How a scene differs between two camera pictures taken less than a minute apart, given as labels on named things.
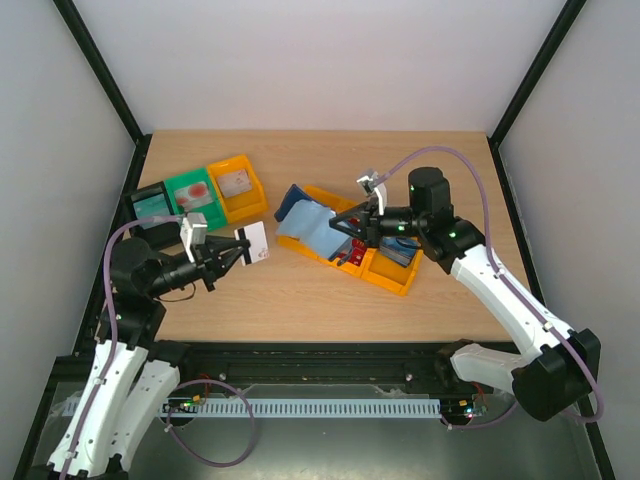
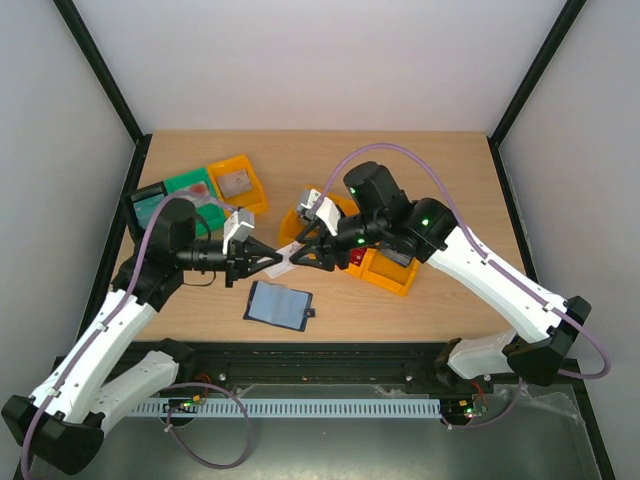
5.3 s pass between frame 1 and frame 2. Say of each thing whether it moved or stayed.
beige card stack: stayed
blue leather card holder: moved
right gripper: moved
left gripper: moved
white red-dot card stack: stayed
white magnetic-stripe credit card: moved
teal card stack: stayed
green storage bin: stayed
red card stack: stayed
